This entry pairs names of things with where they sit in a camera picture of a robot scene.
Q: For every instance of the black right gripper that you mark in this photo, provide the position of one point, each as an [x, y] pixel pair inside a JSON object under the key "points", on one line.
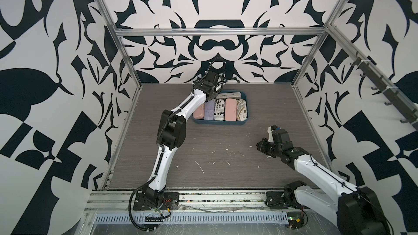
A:
{"points": [[263, 141]]}

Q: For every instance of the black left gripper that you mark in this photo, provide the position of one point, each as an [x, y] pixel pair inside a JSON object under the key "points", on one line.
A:
{"points": [[214, 94]]}

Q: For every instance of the grey felt glasses case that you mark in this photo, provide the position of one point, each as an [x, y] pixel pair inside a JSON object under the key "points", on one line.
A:
{"points": [[229, 95]]}

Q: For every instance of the text print glasses case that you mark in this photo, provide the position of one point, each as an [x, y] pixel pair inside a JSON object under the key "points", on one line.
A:
{"points": [[219, 110]]}

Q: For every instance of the pink glasses case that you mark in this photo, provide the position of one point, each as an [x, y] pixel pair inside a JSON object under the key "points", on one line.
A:
{"points": [[230, 110], [199, 113]]}

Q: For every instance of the map print glasses case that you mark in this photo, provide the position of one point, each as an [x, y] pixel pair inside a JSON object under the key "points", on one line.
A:
{"points": [[242, 111]]}

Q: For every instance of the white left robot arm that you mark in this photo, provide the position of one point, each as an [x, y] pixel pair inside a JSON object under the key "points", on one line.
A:
{"points": [[172, 128]]}

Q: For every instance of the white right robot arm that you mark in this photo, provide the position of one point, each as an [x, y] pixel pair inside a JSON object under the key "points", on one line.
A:
{"points": [[353, 210]]}

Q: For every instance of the teal plastic storage box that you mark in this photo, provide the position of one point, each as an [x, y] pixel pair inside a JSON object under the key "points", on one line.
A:
{"points": [[202, 121]]}

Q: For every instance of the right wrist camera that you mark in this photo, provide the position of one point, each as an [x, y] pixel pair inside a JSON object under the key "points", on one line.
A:
{"points": [[270, 131]]}

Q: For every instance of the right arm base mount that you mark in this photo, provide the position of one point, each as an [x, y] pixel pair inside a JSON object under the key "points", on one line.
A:
{"points": [[286, 198]]}

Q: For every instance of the aluminium frame back crossbar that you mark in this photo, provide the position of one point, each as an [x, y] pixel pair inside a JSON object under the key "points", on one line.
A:
{"points": [[218, 31]]}

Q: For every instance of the white slotted cable duct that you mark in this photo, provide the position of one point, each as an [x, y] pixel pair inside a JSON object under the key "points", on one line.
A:
{"points": [[205, 218]]}

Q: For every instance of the aluminium frame corner post right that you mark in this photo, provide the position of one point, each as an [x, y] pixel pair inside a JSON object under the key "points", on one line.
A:
{"points": [[335, 13]]}

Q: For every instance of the aluminium frame corner post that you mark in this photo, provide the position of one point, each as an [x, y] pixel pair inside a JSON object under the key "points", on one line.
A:
{"points": [[335, 13], [104, 12]]}

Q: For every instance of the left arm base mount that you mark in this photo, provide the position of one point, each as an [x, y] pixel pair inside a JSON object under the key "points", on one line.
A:
{"points": [[161, 201]]}

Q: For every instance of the aluminium frame corner post left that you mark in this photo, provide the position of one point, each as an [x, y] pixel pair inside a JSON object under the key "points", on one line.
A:
{"points": [[104, 12]]}

